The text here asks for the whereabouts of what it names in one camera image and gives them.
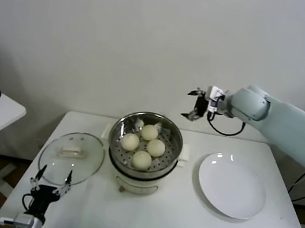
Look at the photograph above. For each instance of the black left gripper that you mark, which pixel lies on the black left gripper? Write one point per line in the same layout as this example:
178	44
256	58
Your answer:
44	194

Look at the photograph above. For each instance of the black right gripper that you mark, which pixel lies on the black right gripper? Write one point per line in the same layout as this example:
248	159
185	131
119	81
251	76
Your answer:
202	104

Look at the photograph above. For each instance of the round glass pot lid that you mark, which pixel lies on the round glass pot lid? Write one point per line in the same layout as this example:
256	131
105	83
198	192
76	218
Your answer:
52	167

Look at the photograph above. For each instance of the white steamed baozi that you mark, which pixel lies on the white steamed baozi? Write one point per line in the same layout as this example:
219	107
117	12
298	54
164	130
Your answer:
156	148
130	142
149	132
141	160

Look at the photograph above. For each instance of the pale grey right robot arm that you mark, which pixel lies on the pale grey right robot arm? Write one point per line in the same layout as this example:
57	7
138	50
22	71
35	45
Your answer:
285	124

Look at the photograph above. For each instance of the stainless steel steamer basket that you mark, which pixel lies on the stainless steel steamer basket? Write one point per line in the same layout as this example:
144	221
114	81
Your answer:
121	157

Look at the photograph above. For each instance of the cream electric cooker base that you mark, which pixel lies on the cream electric cooker base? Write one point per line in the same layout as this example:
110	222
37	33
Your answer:
137	186

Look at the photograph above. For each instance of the round white plate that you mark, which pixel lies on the round white plate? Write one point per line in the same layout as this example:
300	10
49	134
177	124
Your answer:
231	185

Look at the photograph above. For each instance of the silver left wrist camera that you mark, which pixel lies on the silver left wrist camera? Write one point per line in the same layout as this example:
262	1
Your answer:
24	219

